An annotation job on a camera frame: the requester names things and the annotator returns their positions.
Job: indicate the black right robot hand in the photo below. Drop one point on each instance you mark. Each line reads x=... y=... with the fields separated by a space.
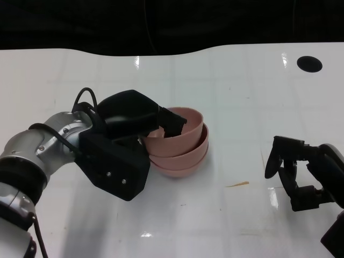
x=317 y=172

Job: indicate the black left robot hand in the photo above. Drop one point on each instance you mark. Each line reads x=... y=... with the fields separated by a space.
x=126 y=115

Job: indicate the pink plastic bowl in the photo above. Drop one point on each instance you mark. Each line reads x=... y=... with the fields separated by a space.
x=188 y=126
x=199 y=150
x=185 y=170

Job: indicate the orange tape strip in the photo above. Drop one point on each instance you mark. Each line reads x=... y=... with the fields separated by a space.
x=239 y=184

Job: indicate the black backdrop cloth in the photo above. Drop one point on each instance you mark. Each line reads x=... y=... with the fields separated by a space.
x=80 y=24

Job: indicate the black round table grommet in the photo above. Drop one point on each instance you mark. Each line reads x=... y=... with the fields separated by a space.
x=309 y=63

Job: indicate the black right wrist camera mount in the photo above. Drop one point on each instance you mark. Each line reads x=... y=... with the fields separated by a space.
x=333 y=236

